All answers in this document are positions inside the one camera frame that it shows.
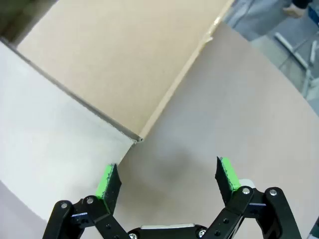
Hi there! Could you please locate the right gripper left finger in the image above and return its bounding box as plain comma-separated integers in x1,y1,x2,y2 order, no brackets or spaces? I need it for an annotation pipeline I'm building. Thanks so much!
42,163,130,239

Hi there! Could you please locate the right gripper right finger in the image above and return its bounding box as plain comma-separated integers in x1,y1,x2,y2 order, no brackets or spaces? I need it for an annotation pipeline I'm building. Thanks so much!
206,156,302,239

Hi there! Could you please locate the brown cardboard box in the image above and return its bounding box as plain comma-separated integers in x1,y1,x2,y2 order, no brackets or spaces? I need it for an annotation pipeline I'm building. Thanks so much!
0,0,236,221

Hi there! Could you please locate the person's left hand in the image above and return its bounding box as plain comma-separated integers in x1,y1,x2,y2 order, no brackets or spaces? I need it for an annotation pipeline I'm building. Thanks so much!
283,5,304,19

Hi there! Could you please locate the white tag on right gripper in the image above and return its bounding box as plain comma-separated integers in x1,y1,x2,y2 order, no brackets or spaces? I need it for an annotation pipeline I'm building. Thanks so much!
239,178,256,191

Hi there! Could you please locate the white metal frame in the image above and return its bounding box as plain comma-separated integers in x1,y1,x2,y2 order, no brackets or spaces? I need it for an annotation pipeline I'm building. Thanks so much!
274,31,319,100

